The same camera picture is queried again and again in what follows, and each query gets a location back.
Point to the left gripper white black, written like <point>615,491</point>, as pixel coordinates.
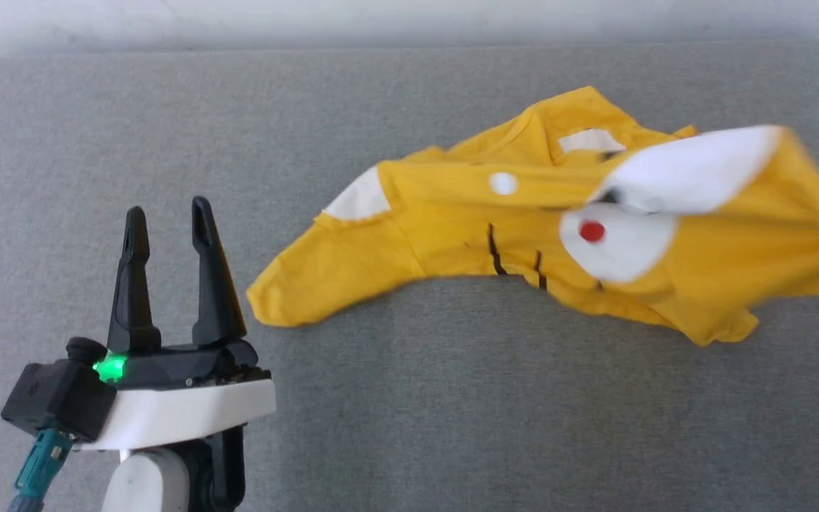
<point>189,405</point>

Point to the grey fabric sofa cushion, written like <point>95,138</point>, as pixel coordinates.
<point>452,412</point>

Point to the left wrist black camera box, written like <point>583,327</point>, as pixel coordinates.
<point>61,398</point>

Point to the yellow shirt with white patches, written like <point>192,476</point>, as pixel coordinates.
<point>466,227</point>

